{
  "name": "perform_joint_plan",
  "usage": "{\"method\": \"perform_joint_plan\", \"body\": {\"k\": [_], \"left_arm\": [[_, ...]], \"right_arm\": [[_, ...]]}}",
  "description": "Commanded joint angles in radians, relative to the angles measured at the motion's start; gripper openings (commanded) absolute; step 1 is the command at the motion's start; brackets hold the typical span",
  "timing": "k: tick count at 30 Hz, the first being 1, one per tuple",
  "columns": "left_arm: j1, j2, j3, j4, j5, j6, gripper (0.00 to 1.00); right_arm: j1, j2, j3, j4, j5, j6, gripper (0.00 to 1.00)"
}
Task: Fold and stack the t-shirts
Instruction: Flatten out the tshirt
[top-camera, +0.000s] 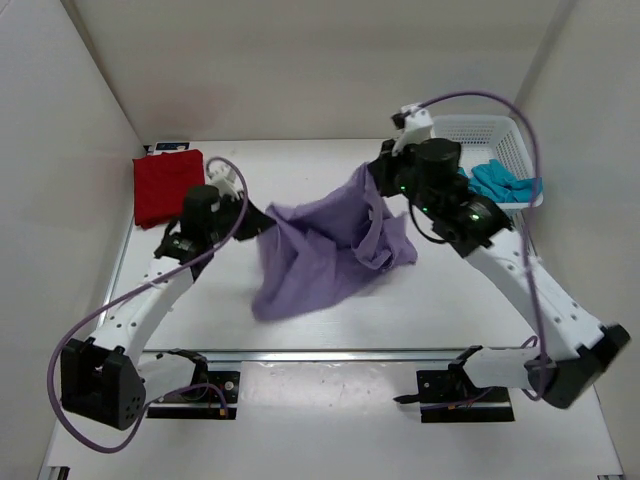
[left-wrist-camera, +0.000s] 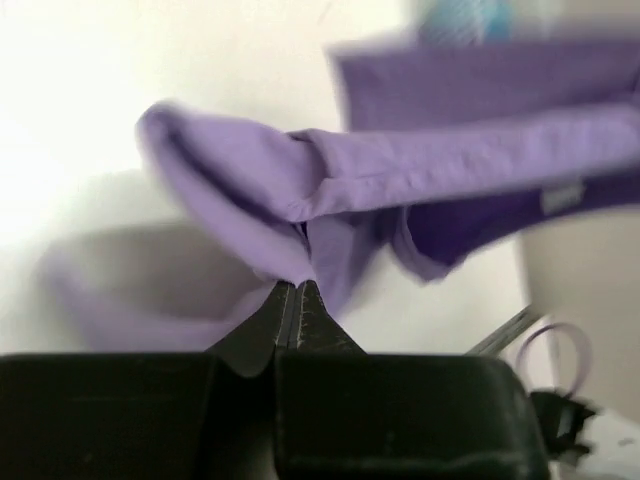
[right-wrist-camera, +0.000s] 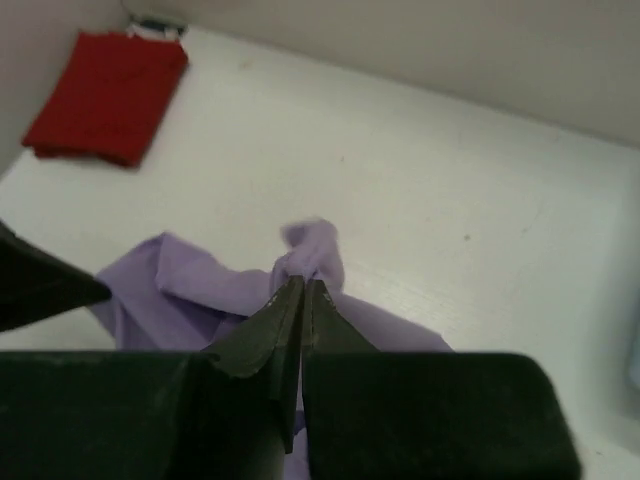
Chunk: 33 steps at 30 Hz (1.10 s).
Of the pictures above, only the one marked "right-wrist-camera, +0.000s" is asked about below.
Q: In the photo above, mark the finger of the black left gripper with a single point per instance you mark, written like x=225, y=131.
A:
x=36, y=285

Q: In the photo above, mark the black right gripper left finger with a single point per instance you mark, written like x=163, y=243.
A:
x=227, y=412

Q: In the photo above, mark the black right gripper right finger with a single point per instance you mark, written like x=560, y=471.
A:
x=416, y=415

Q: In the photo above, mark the lilac t shirt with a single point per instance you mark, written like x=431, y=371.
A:
x=168, y=294

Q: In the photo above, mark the red t shirt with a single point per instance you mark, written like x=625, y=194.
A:
x=110, y=99

